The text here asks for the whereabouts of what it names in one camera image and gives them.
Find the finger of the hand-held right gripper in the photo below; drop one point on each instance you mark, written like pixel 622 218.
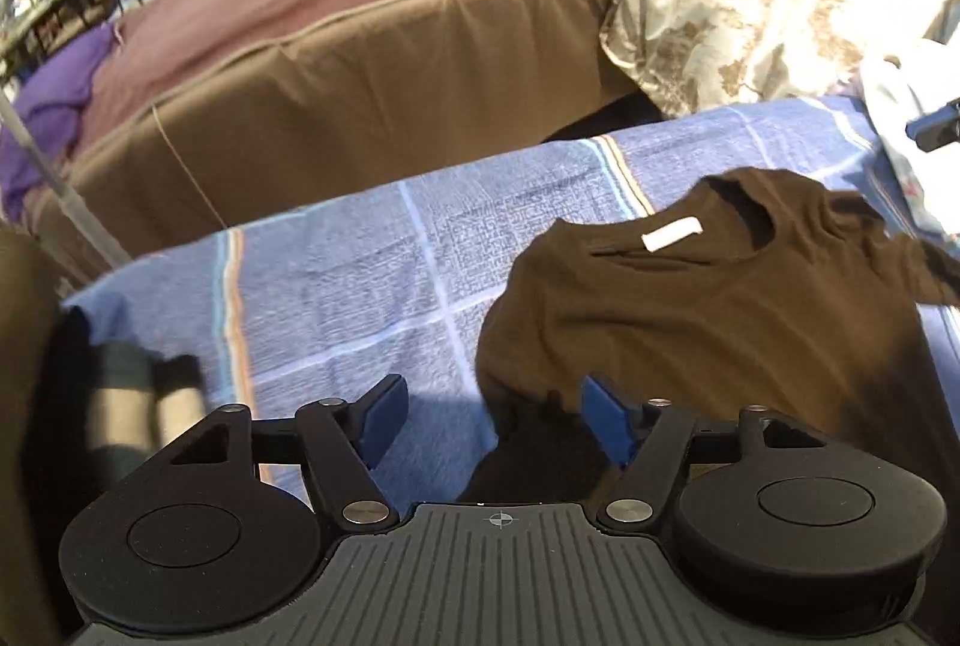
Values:
pixel 937 125

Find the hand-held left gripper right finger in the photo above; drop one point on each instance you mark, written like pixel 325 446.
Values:
pixel 609 425

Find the brown t-shirt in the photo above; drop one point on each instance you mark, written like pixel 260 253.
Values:
pixel 712 316

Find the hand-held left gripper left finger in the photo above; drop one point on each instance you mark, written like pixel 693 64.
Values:
pixel 382 422

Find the white curved pole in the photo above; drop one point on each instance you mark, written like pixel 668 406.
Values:
pixel 67 189

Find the brown and pink bed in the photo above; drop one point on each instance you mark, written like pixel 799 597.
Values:
pixel 337 91

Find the cluttered shelf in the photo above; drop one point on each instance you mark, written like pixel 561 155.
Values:
pixel 34 9

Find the blue plaid bedsheet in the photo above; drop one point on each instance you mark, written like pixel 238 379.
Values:
pixel 337 286

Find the purple cloth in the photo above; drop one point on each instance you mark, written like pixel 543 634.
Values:
pixel 52 99

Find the white cloth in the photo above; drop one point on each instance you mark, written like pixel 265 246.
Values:
pixel 907 166

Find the folded black garment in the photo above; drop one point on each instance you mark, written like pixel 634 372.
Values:
pixel 71 391

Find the folded striped garment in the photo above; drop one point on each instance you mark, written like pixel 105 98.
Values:
pixel 120 398

